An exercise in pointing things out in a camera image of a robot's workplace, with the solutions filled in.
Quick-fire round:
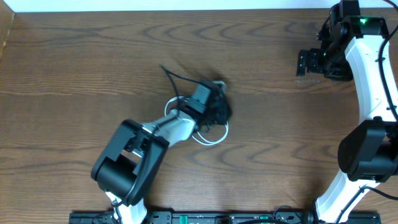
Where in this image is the white USB cable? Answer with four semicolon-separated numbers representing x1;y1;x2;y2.
164;95;230;146

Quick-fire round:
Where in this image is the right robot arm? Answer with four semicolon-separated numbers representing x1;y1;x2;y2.
297;1;397;223

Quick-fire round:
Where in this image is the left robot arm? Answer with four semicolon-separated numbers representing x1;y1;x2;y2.
91;80;231;223

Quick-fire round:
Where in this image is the left camera black cable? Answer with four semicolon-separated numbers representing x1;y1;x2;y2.
110;64;206;208

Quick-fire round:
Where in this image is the camera black cable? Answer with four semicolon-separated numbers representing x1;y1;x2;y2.
335;0;398;224
110;64;206;208

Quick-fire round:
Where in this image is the right camera black cable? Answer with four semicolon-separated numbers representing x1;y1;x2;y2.
335;0;398;224

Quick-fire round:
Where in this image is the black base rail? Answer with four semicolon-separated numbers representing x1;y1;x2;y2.
68;210;382;224

